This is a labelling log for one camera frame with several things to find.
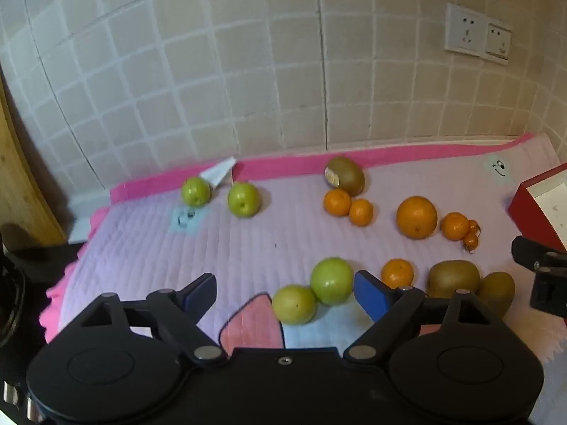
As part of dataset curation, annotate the wooden panel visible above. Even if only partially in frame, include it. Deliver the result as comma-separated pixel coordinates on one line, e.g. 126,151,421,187
0,75,68,249

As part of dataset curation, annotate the white wall socket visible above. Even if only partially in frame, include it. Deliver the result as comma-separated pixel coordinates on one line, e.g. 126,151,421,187
444,4,489,57
485,22,513,65

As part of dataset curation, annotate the small tangerine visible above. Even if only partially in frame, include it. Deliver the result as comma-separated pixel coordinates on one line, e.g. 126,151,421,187
349,198,374,227
323,189,353,217
440,211,470,241
381,259,415,289

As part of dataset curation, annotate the white folded paper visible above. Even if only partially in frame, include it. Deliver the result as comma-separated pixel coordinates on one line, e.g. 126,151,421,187
198,157,237,191

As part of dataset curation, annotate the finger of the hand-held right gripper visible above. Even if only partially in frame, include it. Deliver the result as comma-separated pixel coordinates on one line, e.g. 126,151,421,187
511,236,567,272

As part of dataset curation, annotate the red box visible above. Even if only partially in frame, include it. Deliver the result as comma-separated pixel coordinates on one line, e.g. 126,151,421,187
507,164,567,251

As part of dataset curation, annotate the green apple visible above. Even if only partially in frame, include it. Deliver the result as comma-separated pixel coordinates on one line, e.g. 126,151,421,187
181,177,212,207
271,285,318,325
309,257,354,305
227,182,260,219

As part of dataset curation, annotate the brown kiwi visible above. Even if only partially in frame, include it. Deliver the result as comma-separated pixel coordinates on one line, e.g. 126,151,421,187
427,260,481,299
477,271,516,317

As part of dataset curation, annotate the large orange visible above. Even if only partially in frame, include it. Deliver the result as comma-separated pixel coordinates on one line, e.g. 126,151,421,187
395,195,438,240

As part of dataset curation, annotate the kiwi with sticker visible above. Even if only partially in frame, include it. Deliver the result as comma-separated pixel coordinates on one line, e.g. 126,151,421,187
325,156,366,197

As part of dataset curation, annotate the black round object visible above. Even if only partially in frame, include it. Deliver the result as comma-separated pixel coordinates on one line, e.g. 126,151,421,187
0,223,83,348

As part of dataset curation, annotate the pink quilted blanket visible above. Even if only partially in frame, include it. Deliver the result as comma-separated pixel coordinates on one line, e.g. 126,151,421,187
40,133,567,425

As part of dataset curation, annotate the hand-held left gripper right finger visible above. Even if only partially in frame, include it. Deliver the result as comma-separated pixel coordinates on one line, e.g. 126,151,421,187
343,270,492,361

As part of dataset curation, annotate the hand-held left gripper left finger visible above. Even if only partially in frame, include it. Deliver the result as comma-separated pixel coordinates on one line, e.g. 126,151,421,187
80,273,224,361

